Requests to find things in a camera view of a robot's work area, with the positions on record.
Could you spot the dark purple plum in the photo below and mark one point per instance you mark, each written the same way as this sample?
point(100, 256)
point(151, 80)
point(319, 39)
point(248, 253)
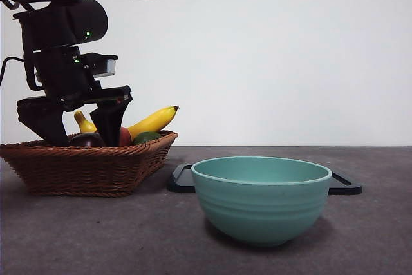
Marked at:
point(85, 141)

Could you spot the teal ribbed bowl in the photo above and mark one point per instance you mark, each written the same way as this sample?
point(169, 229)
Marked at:
point(262, 210)

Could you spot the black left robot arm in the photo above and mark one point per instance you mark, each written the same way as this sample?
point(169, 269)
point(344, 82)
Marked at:
point(64, 20)

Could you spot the red yellow apple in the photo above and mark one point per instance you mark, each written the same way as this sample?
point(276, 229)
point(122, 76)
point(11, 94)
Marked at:
point(125, 138)

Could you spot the yellow banana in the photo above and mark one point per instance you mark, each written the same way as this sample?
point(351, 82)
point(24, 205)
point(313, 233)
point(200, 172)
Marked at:
point(154, 120)

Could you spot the green round fruit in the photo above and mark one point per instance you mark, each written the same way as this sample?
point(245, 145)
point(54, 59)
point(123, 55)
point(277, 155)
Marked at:
point(146, 137)

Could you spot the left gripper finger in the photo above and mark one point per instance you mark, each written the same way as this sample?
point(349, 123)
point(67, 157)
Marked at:
point(111, 120)
point(48, 123)

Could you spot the left wrist grey camera box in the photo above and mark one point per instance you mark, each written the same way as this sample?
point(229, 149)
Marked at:
point(107, 65)

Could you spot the brown wicker basket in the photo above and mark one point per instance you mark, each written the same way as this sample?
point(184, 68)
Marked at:
point(80, 172)

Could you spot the black rectangular tray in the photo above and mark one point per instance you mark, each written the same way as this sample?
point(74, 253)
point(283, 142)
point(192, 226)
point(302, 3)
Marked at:
point(180, 182)

